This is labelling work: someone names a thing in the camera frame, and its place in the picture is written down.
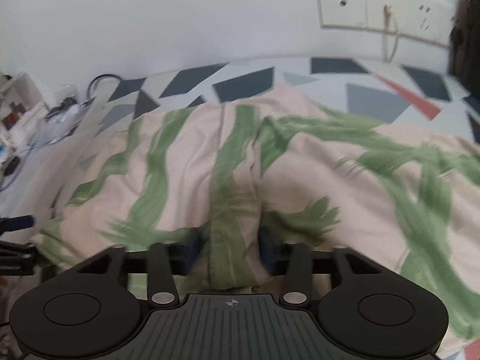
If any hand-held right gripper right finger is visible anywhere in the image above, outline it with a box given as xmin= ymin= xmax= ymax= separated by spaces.
xmin=258 ymin=227 xmax=400 ymax=307

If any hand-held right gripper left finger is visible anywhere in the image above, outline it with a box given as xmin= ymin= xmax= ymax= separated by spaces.
xmin=73 ymin=229 xmax=206 ymax=307

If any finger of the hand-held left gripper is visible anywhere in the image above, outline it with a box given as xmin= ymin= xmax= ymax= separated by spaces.
xmin=0 ymin=215 xmax=37 ymax=232
xmin=0 ymin=242 xmax=38 ymax=276

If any green beige patterned garment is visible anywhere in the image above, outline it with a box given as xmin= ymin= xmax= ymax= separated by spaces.
xmin=29 ymin=82 xmax=480 ymax=350

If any black power adapter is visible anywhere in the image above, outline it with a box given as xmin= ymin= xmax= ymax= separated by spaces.
xmin=3 ymin=155 xmax=21 ymax=177

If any clear plastic pouch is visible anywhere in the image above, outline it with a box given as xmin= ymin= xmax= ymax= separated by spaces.
xmin=37 ymin=95 xmax=97 ymax=146

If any white shelf organiser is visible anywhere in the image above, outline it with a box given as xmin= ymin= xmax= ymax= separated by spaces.
xmin=0 ymin=72 xmax=50 ymax=151

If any geometric patterned bed sheet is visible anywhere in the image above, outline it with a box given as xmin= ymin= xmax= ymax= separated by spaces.
xmin=0 ymin=55 xmax=480 ymax=360

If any black looped cable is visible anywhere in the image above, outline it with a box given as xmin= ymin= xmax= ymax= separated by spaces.
xmin=86 ymin=74 xmax=125 ymax=101

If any white wall socket panel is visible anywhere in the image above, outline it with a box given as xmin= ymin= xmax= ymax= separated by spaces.
xmin=315 ymin=0 xmax=457 ymax=49

